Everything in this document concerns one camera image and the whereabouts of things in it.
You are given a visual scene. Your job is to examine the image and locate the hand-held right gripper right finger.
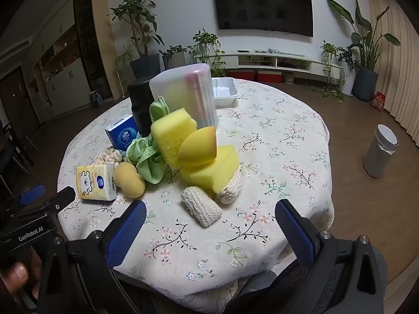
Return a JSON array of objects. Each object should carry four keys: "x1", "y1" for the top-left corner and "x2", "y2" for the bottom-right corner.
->
[{"x1": 274, "y1": 199, "x2": 385, "y2": 314}]

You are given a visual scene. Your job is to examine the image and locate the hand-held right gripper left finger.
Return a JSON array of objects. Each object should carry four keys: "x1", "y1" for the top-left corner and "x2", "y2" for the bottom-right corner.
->
[{"x1": 36, "y1": 199, "x2": 148, "y2": 314}]

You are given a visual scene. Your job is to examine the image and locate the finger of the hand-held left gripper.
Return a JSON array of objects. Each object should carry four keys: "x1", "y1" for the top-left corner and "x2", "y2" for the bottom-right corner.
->
[
  {"x1": 0, "y1": 184, "x2": 46, "y2": 223},
  {"x1": 20, "y1": 186, "x2": 76, "y2": 218}
]

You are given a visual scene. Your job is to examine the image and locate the yellow tissue pack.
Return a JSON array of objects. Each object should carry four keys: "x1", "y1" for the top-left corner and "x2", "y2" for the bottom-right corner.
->
[{"x1": 76, "y1": 164, "x2": 118, "y2": 201}]

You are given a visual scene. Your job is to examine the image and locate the yellow gourd-shaped makeup sponge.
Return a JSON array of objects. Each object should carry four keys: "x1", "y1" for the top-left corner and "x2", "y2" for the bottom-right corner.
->
[{"x1": 113, "y1": 162, "x2": 145, "y2": 199}]

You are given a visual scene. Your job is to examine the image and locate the cream knitted scrunchie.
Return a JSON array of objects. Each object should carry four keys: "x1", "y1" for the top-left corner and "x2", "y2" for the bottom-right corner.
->
[{"x1": 94, "y1": 147, "x2": 123, "y2": 167}]

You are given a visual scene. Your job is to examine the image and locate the green cloth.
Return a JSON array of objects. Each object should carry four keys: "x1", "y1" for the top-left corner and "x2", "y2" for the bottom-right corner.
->
[{"x1": 126, "y1": 96, "x2": 171, "y2": 184}]

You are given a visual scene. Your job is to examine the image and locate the cream knitted cloth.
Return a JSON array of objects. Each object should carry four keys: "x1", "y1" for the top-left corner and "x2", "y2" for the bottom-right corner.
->
[{"x1": 214, "y1": 167, "x2": 244, "y2": 205}]

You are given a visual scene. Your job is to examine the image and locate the cream knitted roll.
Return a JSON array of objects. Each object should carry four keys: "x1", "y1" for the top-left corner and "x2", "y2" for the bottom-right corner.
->
[{"x1": 181, "y1": 186, "x2": 222, "y2": 227}]

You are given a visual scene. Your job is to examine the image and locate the blue tissue pack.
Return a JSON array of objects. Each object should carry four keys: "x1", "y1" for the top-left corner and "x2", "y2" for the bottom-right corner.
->
[{"x1": 105, "y1": 114, "x2": 141, "y2": 151}]

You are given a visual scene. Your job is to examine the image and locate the yellow rectangular sponge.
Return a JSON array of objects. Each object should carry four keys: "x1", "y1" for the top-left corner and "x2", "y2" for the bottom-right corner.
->
[
  {"x1": 179, "y1": 145, "x2": 240, "y2": 193},
  {"x1": 151, "y1": 108, "x2": 198, "y2": 168}
]

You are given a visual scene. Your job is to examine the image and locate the yellow egg-shaped makeup sponge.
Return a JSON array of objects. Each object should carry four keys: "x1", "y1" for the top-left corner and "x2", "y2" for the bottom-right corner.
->
[{"x1": 178, "y1": 126, "x2": 217, "y2": 167}]

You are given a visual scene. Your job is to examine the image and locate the white plastic tray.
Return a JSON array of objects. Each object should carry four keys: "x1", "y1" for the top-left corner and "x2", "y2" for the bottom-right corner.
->
[{"x1": 211, "y1": 77, "x2": 241, "y2": 107}]

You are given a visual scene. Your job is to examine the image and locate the person's left hand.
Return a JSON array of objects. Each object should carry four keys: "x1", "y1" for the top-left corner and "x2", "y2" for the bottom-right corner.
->
[{"x1": 0, "y1": 247, "x2": 44, "y2": 309}]

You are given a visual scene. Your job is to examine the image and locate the dark dining chair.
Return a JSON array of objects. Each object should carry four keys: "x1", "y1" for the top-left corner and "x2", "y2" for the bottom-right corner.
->
[{"x1": 0, "y1": 119, "x2": 36, "y2": 184}]

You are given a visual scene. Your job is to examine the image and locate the floral tablecloth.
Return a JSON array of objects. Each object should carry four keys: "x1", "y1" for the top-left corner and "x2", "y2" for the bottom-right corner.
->
[{"x1": 56, "y1": 78, "x2": 334, "y2": 313}]

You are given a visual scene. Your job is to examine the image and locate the dark brown door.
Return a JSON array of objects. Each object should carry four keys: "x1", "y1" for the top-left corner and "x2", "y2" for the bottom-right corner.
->
[{"x1": 0, "y1": 65, "x2": 40, "y2": 131}]

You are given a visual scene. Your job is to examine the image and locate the grey cylindrical trash can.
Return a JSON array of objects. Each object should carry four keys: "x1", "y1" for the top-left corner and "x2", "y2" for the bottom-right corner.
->
[{"x1": 363, "y1": 124, "x2": 400, "y2": 179}]

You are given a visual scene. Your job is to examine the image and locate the black cylindrical container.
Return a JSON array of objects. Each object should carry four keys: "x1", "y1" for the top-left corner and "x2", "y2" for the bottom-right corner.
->
[{"x1": 127, "y1": 78, "x2": 156, "y2": 137}]

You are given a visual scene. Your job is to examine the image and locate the potted grass plant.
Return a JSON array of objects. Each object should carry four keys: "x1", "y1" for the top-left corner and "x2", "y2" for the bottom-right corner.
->
[{"x1": 114, "y1": 47, "x2": 135, "y2": 99}]

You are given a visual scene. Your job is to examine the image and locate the tall potted tree dark pot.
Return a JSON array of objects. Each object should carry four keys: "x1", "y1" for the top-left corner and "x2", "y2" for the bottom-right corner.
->
[{"x1": 108, "y1": 0, "x2": 165, "y2": 79}]

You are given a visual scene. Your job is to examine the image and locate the red printed box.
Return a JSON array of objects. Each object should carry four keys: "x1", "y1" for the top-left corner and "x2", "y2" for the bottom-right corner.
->
[{"x1": 371, "y1": 91, "x2": 387, "y2": 112}]

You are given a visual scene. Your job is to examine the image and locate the red storage box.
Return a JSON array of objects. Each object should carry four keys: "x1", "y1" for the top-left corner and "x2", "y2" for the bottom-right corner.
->
[
  {"x1": 257, "y1": 71, "x2": 283, "y2": 83},
  {"x1": 228, "y1": 70, "x2": 255, "y2": 81}
]

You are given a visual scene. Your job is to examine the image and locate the dark glass display cabinet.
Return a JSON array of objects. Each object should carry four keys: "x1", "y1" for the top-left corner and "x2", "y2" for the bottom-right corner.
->
[{"x1": 73, "y1": 0, "x2": 112, "y2": 100}]

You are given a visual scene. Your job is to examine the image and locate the plant in smooth white pot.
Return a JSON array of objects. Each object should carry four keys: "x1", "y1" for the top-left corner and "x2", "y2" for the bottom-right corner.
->
[{"x1": 337, "y1": 47, "x2": 357, "y2": 97}]

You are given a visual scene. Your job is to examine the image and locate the large-leaf plant in dark pot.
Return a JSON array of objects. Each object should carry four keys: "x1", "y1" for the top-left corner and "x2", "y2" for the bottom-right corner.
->
[{"x1": 327, "y1": 0, "x2": 401, "y2": 102}]

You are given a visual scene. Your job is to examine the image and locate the frosted translucent plastic container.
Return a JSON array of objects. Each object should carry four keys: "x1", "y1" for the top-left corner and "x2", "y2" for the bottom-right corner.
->
[{"x1": 149, "y1": 63, "x2": 219, "y2": 131}]

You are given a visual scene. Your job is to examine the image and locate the plant in ribbed white pot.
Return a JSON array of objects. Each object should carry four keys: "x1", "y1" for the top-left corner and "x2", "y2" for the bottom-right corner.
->
[{"x1": 162, "y1": 45, "x2": 188, "y2": 71}]

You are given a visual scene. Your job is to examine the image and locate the white television cabinet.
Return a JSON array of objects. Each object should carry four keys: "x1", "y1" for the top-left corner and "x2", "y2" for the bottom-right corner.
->
[{"x1": 209, "y1": 51, "x2": 343, "y2": 76}]

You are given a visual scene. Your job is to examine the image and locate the trailing vine plant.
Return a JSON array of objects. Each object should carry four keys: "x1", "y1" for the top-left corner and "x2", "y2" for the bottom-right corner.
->
[{"x1": 320, "y1": 41, "x2": 344, "y2": 102}]

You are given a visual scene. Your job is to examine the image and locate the beige curtain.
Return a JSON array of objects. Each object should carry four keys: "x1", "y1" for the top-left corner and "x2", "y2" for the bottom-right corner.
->
[{"x1": 366, "y1": 0, "x2": 419, "y2": 144}]

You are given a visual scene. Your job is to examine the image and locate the trailing pothos plant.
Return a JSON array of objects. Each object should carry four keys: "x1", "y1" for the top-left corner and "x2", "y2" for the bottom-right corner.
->
[{"x1": 188, "y1": 29, "x2": 228, "y2": 78}]

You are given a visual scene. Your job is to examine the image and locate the white wall cabinet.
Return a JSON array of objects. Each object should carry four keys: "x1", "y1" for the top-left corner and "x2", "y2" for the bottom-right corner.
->
[{"x1": 31, "y1": 0, "x2": 95, "y2": 118}]

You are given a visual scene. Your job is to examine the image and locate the wall-mounted black television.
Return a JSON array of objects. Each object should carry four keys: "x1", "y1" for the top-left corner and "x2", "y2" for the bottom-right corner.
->
[{"x1": 213, "y1": 0, "x2": 314, "y2": 37}]

